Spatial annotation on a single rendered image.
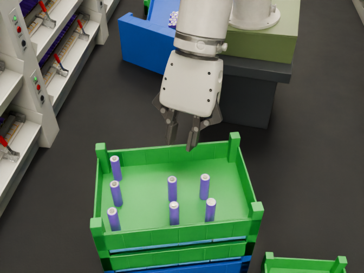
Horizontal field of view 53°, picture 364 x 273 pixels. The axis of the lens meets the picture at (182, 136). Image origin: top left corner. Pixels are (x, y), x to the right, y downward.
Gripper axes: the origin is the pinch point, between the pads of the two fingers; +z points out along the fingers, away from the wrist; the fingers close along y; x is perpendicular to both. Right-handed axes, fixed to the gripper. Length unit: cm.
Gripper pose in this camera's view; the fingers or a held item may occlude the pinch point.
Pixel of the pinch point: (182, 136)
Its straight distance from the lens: 68.0
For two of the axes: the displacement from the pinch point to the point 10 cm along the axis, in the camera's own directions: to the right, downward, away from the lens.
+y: -9.2, -2.8, 2.8
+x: -3.6, 2.8, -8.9
